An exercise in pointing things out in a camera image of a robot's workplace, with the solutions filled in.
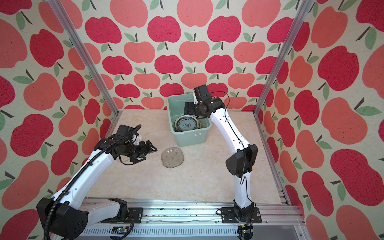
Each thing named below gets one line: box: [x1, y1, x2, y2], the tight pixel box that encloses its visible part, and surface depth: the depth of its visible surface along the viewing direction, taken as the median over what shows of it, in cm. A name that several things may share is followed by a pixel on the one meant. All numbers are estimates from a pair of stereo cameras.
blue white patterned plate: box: [174, 115, 202, 132], surface depth 110 cm
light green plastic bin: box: [167, 93, 213, 148], surface depth 103 cm
